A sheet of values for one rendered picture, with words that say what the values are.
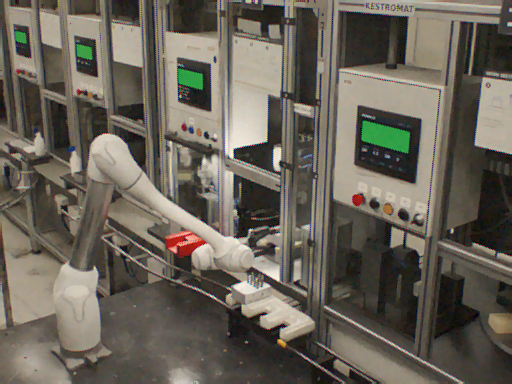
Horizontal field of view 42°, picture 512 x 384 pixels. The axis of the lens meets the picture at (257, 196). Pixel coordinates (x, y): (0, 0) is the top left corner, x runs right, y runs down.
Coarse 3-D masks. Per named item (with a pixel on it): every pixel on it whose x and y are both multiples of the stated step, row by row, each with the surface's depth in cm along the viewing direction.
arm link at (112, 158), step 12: (96, 144) 245; (108, 144) 243; (120, 144) 252; (96, 156) 242; (108, 156) 242; (120, 156) 244; (108, 168) 243; (120, 168) 243; (132, 168) 246; (120, 180) 245; (132, 180) 247
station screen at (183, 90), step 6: (180, 66) 294; (186, 66) 290; (192, 66) 286; (198, 72) 283; (180, 84) 297; (180, 90) 298; (186, 90) 294; (192, 90) 290; (198, 90) 286; (180, 96) 298; (186, 96) 295; (192, 96) 291; (198, 96) 287; (192, 102) 292; (198, 102) 288
